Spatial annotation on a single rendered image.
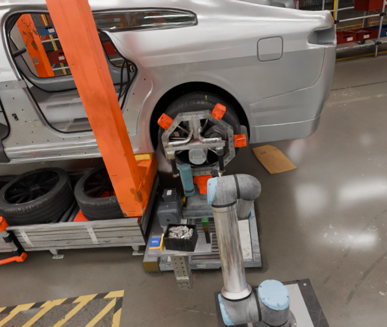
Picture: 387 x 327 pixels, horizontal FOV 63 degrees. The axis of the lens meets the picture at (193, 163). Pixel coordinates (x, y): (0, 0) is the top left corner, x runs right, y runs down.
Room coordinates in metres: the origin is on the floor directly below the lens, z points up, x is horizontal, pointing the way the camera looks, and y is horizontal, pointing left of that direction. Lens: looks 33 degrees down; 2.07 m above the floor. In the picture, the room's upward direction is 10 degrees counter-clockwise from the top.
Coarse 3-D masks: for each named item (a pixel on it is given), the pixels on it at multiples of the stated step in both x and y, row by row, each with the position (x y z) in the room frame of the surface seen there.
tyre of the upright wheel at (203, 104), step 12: (180, 96) 2.39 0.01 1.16; (192, 96) 2.29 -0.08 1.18; (204, 96) 2.27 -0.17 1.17; (216, 96) 2.32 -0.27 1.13; (168, 108) 2.33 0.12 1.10; (180, 108) 2.19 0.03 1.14; (192, 108) 2.17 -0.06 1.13; (204, 108) 2.16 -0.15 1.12; (228, 108) 2.20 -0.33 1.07; (228, 120) 2.13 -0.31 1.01; (240, 132) 2.13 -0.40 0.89
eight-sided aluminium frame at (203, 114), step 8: (184, 112) 2.15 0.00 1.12; (192, 112) 2.13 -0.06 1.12; (200, 112) 2.12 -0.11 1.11; (208, 112) 2.08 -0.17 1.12; (176, 120) 2.11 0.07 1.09; (184, 120) 2.10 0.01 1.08; (216, 120) 2.06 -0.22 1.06; (168, 128) 2.12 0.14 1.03; (224, 128) 2.05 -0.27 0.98; (232, 128) 2.07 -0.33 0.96; (168, 136) 2.12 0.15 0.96; (232, 136) 2.04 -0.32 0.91; (232, 144) 2.04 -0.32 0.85; (232, 152) 2.04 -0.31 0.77; (168, 160) 2.13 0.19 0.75; (176, 160) 2.16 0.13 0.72; (224, 160) 2.06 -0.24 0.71; (192, 168) 2.16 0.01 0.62; (200, 168) 2.14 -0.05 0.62; (208, 168) 2.12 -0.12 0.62; (216, 168) 2.07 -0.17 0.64
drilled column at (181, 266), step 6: (174, 258) 1.51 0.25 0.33; (180, 258) 1.50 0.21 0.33; (186, 258) 1.53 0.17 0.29; (174, 264) 1.49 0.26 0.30; (180, 264) 1.48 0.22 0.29; (186, 264) 1.49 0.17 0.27; (174, 270) 1.49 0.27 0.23; (180, 270) 1.49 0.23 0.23; (186, 270) 1.48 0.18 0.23; (180, 276) 1.49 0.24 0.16; (186, 276) 1.48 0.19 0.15; (192, 276) 1.57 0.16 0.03; (180, 282) 1.49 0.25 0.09; (186, 282) 1.48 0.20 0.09; (192, 282) 1.53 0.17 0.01; (180, 288) 1.49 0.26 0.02; (186, 288) 1.48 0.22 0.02
